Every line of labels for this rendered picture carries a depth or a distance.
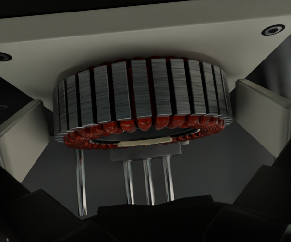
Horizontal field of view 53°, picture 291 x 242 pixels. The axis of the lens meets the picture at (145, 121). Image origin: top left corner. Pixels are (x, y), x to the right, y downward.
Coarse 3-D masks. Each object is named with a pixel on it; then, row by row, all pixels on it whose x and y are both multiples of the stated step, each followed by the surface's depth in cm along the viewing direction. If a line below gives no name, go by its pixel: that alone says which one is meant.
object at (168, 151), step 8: (160, 144) 31; (168, 144) 31; (176, 144) 31; (112, 152) 31; (120, 152) 31; (128, 152) 31; (136, 152) 31; (144, 152) 31; (152, 152) 31; (160, 152) 31; (168, 152) 31; (176, 152) 31; (112, 160) 31; (120, 160) 31; (128, 160) 32; (136, 160) 35
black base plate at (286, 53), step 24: (0, 0) 11; (24, 0) 11; (48, 0) 12; (72, 0) 12; (96, 0) 12; (120, 0) 12; (144, 0) 12; (168, 0) 12; (288, 48) 19; (264, 72) 24; (288, 72) 24; (0, 96) 23; (24, 96) 23; (288, 96) 34; (0, 120) 30; (48, 120) 33
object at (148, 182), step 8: (144, 160) 33; (168, 160) 33; (128, 168) 32; (144, 168) 32; (168, 168) 32; (128, 176) 32; (144, 176) 32; (152, 176) 33; (168, 176) 32; (128, 184) 32; (152, 184) 32; (168, 184) 32; (128, 192) 32; (152, 192) 32; (168, 192) 32; (128, 200) 32; (152, 200) 32; (168, 200) 32
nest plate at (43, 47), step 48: (192, 0) 12; (240, 0) 12; (288, 0) 12; (0, 48) 12; (48, 48) 13; (96, 48) 13; (144, 48) 14; (192, 48) 15; (240, 48) 15; (48, 96) 20
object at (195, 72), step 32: (128, 64) 14; (160, 64) 14; (192, 64) 15; (64, 96) 15; (96, 96) 14; (128, 96) 14; (160, 96) 14; (192, 96) 14; (224, 96) 16; (64, 128) 15; (96, 128) 14; (128, 128) 14; (160, 128) 14; (192, 128) 16
